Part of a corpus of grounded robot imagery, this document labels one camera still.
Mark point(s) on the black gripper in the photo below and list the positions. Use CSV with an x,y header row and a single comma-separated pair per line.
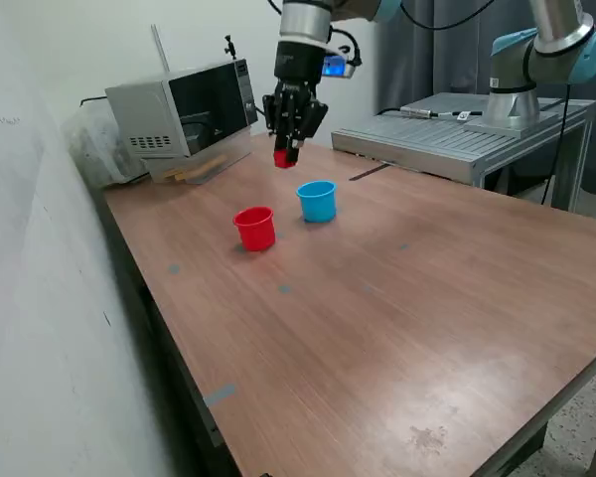
x,y
298,64

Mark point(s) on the red cube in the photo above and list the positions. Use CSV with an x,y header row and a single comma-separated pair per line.
x,y
282,159

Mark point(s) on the silver UR5e robot arm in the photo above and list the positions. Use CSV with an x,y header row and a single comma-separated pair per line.
x,y
551,54

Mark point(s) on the clear plastic container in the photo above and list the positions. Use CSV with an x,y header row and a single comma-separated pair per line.
x,y
228,151

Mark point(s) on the blue plastic cup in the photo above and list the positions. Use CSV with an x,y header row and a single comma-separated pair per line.
x,y
320,208

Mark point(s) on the dark metal strip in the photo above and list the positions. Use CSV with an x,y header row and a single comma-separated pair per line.
x,y
370,173

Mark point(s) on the wooden stick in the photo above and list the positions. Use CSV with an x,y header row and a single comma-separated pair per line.
x,y
198,166
184,177

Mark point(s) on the red plastic cup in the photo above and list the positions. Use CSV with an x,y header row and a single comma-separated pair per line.
x,y
254,236

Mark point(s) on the silver metal cylinder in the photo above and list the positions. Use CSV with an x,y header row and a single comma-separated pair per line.
x,y
417,111

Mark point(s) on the aluminium robot mounting table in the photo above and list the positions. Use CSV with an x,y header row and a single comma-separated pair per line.
x,y
427,136

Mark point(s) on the silver microwave oven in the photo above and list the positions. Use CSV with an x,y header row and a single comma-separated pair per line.
x,y
144,114

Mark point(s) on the thin white rod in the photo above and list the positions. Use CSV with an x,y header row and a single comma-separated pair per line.
x,y
160,47

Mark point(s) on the small white tag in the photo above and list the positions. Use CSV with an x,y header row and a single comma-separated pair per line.
x,y
463,116

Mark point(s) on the translucent plastic bag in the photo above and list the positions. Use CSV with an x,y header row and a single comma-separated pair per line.
x,y
94,144

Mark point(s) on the long blue tape strip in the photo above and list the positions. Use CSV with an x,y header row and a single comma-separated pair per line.
x,y
219,395

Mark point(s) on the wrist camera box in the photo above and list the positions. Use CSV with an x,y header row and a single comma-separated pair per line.
x,y
339,65

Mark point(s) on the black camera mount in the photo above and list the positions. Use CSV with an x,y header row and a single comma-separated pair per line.
x,y
230,47

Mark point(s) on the dark table frame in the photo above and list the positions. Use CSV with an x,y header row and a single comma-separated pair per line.
x,y
166,348

